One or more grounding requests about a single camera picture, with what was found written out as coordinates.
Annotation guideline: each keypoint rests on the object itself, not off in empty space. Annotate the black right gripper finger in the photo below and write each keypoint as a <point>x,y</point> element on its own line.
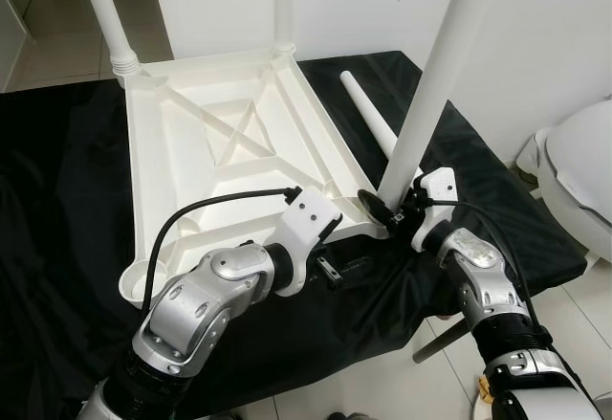
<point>375,208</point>

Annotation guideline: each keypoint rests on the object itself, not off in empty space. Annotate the white tapered plastic table leg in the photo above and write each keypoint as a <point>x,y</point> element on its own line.
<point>284,9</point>
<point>430,85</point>
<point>368,109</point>
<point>105,13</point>

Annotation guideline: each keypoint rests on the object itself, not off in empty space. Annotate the white plastic children table top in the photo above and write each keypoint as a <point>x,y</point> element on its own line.
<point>191,123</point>

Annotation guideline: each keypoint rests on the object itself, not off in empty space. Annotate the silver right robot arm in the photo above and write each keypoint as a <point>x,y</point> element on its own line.
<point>483,276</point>

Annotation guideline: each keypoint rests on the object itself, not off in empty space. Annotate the white plastic chair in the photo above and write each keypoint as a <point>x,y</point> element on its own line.
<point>579,166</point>

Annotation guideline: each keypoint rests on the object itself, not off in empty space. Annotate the yellow crumpled cloth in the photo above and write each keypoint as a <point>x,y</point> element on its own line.
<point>486,396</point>

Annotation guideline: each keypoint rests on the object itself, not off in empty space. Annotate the black table cloth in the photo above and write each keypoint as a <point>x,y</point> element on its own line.
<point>57,200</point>

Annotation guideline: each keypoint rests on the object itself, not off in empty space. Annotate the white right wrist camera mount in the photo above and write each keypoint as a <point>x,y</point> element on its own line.
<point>438,186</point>

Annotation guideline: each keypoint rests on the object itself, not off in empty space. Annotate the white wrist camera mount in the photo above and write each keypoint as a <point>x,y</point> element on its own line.
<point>308,217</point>
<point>438,186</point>

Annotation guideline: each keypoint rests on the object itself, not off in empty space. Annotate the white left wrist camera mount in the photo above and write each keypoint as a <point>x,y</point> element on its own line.
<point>308,217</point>

